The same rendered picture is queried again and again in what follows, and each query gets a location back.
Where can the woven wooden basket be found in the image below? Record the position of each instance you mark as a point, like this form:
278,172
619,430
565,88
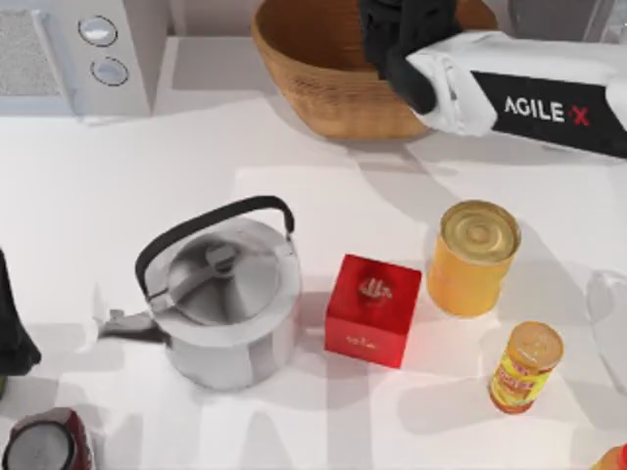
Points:
313,83

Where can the small yellow and red can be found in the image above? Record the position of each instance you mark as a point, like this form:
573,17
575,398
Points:
526,367

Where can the red box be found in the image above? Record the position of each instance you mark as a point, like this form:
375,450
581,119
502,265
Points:
372,313

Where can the large round microwave knob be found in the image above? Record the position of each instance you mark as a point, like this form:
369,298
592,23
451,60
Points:
97,31

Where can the small round microwave knob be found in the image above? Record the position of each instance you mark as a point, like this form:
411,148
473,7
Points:
110,71

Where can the large yellow can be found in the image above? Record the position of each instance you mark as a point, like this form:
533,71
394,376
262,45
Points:
470,274

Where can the dark red cup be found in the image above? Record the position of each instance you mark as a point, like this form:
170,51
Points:
44,443

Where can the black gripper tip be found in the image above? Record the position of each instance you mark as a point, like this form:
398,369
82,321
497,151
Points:
12,323

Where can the grey cabinet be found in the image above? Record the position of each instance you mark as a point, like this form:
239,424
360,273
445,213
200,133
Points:
548,17

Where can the clear glass cup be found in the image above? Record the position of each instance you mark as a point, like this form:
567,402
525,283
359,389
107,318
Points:
610,313

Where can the pale microwave oven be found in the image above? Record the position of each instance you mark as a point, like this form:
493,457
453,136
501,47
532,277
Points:
142,73

